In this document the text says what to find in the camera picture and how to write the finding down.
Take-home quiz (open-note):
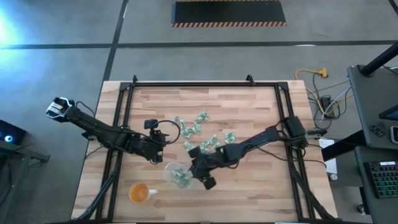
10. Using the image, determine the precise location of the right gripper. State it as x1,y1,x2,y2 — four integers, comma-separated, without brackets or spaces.
187,146,231,183

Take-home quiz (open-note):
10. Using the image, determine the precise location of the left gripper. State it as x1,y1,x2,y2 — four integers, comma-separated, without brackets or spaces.
136,130,170,164

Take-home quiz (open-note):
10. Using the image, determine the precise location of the clear plastic container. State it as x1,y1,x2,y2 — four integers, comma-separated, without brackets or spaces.
162,161,195,190

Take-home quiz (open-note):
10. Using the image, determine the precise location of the white mug orange inside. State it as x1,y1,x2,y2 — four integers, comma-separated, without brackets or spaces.
128,182,158,205

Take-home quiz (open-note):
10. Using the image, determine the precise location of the dark side table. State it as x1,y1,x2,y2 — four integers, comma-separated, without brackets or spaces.
0,142,51,224

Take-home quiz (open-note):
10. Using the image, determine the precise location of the black computer blue light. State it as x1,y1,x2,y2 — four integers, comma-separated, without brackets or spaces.
0,119,27,146

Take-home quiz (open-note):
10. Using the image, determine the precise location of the white paper sheet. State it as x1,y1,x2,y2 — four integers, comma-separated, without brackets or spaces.
318,138,338,175

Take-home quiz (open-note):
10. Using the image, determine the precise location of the black power strip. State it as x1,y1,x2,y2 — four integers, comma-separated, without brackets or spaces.
320,95,336,119

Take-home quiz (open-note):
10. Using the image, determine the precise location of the black hazard-striped mat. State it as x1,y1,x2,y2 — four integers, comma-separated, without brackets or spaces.
170,0,287,28

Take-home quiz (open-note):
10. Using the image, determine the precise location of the dark keyboard desk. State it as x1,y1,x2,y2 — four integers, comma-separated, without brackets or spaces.
354,145,398,224

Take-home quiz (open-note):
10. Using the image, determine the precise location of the small black remote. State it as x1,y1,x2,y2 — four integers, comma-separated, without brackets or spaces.
369,124,386,138

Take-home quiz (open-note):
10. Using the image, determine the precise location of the dark grey desk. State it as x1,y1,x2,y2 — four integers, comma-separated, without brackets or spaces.
347,63,398,150

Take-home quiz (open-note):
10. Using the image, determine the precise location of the backlit black keyboard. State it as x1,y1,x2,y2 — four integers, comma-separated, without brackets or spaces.
363,160,398,199

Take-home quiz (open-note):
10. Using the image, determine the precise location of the dark tablet screen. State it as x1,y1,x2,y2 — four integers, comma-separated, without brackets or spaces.
378,105,398,121

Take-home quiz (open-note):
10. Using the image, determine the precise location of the black pole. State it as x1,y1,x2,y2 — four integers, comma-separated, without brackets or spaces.
359,42,398,77

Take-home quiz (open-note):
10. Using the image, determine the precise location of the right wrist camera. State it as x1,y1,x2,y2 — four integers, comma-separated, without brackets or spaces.
201,176,218,191

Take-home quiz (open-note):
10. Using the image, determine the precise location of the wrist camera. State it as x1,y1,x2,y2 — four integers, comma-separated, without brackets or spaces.
201,176,218,191
143,118,159,131

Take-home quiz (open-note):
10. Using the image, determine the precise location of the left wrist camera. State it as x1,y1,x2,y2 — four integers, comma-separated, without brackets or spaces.
143,118,159,131

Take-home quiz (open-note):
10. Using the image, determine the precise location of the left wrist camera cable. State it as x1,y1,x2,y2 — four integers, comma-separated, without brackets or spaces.
154,119,182,146

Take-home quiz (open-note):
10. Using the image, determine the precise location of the black table frame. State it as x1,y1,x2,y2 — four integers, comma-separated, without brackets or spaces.
72,74,338,223

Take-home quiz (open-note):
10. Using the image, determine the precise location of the yellow extension cord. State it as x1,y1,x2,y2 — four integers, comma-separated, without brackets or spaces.
294,67,355,116

